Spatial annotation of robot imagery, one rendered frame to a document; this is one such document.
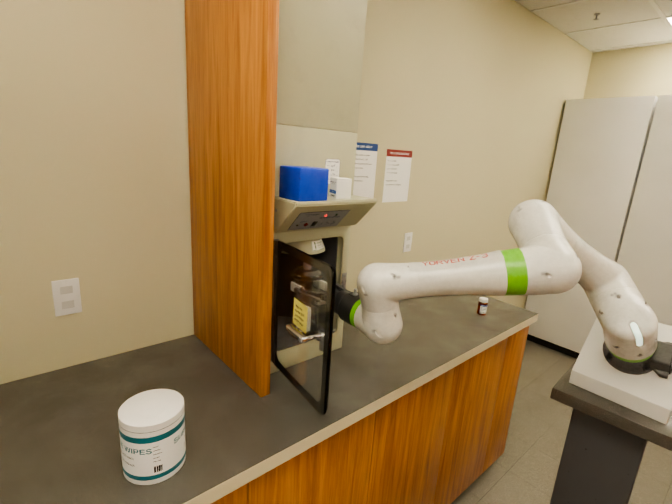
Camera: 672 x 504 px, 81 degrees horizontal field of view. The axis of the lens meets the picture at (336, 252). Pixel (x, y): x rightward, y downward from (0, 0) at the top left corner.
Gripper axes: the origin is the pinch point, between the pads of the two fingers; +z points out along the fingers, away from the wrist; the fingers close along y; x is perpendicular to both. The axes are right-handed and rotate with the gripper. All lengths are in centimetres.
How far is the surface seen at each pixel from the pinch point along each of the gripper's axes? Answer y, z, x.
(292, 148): 11.3, -3.2, -44.7
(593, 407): -57, -75, 26
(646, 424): -59, -87, 25
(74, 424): 69, 3, 26
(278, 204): 17.6, -6.9, -29.3
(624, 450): -63, -84, 38
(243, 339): 25.5, -2.9, 12.0
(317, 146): 2.2, -3.0, -45.8
